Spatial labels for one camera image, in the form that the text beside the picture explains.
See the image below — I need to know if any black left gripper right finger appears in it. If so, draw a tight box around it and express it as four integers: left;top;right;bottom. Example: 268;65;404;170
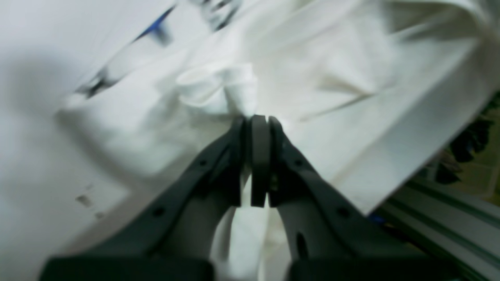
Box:
250;115;461;281

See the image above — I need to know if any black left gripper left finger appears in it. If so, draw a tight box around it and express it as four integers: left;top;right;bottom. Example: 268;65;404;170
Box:
40;117;246;281

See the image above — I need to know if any white printed t-shirt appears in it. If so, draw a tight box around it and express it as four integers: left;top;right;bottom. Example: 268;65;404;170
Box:
55;0;500;281

